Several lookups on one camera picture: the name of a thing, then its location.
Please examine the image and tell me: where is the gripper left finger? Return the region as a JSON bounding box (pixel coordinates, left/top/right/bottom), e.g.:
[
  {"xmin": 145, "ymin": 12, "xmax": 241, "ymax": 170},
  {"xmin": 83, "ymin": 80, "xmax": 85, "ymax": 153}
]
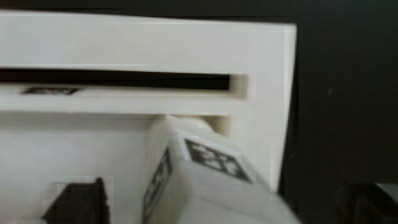
[{"xmin": 40, "ymin": 178, "xmax": 110, "ymax": 224}]

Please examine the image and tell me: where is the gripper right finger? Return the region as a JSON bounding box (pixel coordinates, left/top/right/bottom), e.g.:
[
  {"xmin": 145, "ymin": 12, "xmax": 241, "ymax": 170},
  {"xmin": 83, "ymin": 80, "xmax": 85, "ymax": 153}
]
[{"xmin": 335, "ymin": 183, "xmax": 398, "ymax": 224}]

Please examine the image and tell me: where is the white square table top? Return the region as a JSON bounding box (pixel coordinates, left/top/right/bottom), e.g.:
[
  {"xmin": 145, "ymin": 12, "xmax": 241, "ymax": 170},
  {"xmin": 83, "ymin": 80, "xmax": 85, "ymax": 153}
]
[{"xmin": 0, "ymin": 84, "xmax": 236, "ymax": 224}]

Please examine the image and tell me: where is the white U-shaped fence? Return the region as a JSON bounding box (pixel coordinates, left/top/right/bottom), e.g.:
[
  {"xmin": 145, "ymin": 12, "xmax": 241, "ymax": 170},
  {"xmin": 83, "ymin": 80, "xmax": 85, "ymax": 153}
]
[{"xmin": 0, "ymin": 10, "xmax": 296, "ymax": 186}]

